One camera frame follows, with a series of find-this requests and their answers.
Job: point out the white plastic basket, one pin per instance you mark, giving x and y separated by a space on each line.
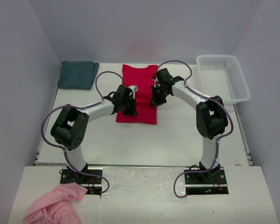
222 75

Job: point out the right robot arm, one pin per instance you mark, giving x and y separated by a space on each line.
211 116

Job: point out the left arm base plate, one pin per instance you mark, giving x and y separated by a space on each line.
93 184

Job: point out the pink t shirt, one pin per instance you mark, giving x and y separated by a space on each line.
55 207

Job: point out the red t shirt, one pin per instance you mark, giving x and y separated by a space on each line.
143 79

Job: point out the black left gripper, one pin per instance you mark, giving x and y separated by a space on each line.
130 107

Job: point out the folded grey-blue t shirt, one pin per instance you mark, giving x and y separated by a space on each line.
77 75

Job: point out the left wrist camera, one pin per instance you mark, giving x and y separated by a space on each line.
134 88

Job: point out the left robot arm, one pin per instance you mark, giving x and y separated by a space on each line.
70 126

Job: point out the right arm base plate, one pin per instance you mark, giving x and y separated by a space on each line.
211 183

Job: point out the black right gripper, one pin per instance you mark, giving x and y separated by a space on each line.
157 96

